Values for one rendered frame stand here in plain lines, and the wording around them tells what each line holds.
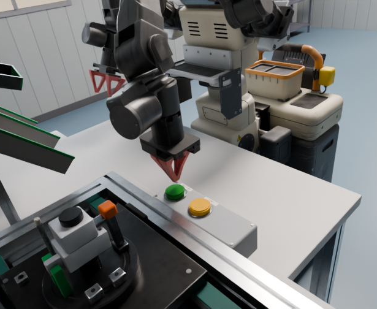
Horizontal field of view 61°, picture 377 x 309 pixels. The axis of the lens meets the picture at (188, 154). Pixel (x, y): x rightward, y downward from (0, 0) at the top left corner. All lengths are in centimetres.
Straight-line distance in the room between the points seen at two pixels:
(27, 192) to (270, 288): 71
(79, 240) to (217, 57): 79
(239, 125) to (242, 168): 33
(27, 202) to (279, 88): 100
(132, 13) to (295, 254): 51
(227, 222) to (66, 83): 352
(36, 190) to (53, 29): 301
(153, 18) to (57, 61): 338
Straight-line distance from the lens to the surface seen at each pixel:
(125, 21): 55
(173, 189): 64
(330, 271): 95
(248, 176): 85
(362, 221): 208
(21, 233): 68
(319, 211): 76
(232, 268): 51
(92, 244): 46
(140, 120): 46
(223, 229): 56
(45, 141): 85
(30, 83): 383
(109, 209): 46
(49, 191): 96
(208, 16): 110
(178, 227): 58
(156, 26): 54
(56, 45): 388
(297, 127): 134
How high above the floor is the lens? 136
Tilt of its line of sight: 31 degrees down
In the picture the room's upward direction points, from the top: 7 degrees counter-clockwise
